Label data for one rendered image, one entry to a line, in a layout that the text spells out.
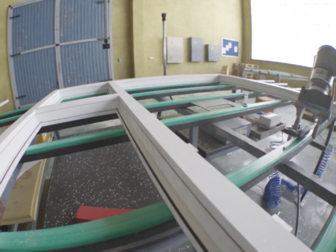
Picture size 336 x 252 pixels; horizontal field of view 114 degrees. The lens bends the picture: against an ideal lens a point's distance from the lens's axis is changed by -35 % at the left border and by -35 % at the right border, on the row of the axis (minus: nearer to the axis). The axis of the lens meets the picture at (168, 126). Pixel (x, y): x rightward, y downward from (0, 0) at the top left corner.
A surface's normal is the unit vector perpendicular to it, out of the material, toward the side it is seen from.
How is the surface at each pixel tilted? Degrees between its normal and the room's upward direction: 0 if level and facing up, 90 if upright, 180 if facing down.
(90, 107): 90
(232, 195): 0
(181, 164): 0
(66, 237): 0
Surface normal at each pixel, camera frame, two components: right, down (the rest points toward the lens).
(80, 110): 0.41, 0.34
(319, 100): -0.78, -0.32
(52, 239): -0.02, -0.92
